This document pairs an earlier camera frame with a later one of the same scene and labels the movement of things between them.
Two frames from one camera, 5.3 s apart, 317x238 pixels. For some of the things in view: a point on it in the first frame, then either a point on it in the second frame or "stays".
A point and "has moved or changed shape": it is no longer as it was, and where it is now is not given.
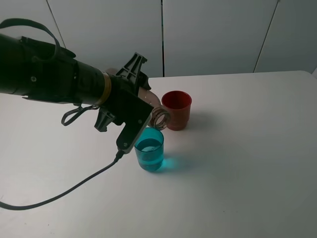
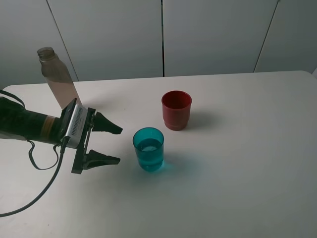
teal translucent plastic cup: (149, 148) stays
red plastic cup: (179, 103) stays
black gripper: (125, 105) to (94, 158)
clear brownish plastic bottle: (160, 117) has moved or changed shape
